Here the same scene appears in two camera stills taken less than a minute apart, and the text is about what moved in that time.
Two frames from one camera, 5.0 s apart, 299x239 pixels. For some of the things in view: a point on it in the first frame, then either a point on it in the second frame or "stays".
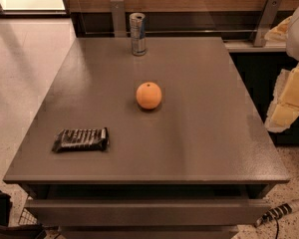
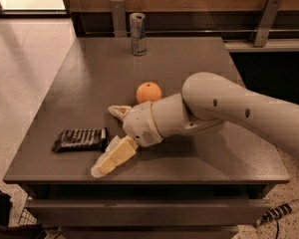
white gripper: (298, 37) -> (140, 123)
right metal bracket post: (265, 20) stays
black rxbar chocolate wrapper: (81, 140) stays
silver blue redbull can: (139, 33) stays
